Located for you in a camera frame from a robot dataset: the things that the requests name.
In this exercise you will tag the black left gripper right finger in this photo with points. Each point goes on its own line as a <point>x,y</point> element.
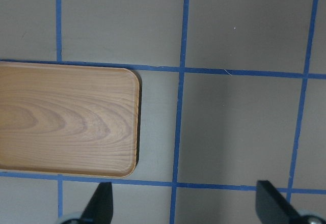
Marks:
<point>271,207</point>

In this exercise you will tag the wooden serving tray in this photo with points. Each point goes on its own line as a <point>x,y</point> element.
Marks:
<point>65,119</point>

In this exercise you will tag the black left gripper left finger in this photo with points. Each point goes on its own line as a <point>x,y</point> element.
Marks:
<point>100,207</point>

